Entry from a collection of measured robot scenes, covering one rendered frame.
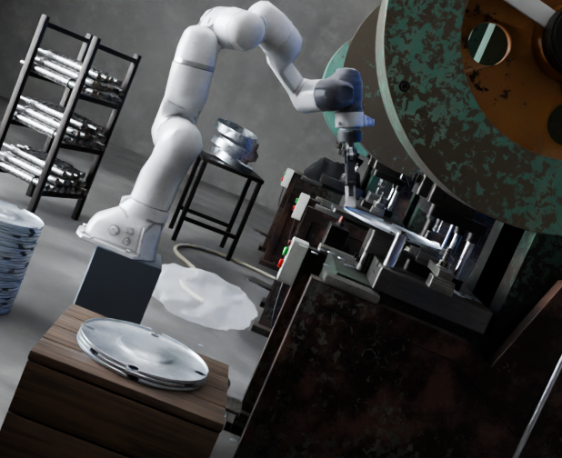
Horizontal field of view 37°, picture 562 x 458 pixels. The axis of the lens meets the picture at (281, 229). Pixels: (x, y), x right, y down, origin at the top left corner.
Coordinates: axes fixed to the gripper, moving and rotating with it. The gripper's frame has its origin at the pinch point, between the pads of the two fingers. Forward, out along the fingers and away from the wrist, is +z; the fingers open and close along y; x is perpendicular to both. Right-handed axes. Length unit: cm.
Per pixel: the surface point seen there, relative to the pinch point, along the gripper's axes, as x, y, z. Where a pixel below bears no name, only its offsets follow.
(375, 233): 3.4, 37.9, 7.0
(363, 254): 0.2, 37.4, 12.5
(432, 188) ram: 18.2, 39.6, -4.8
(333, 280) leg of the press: -9, 60, 15
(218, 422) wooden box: -34, 99, 35
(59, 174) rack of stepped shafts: -133, -161, -1
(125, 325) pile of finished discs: -57, 70, 22
